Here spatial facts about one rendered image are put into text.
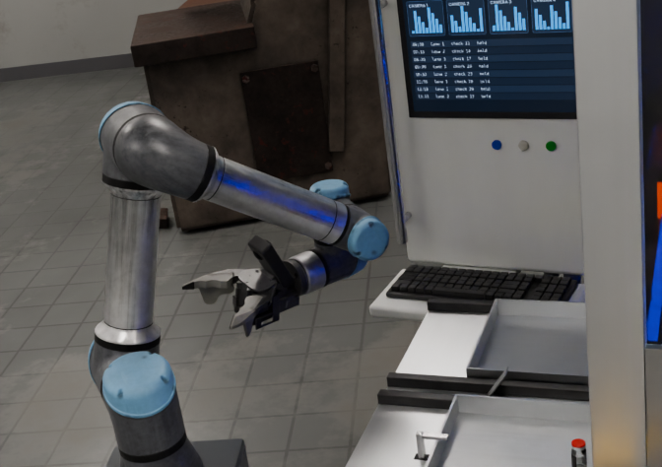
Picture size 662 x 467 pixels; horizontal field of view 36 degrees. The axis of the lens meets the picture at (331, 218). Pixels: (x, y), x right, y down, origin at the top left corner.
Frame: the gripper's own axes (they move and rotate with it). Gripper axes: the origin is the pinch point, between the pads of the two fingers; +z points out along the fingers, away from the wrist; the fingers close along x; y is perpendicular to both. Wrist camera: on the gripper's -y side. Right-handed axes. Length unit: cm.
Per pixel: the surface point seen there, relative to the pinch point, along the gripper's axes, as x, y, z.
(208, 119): 245, 98, -163
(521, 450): -53, 7, -23
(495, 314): -23, 11, -51
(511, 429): -49, 8, -26
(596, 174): -66, -51, -8
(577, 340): -40, 8, -55
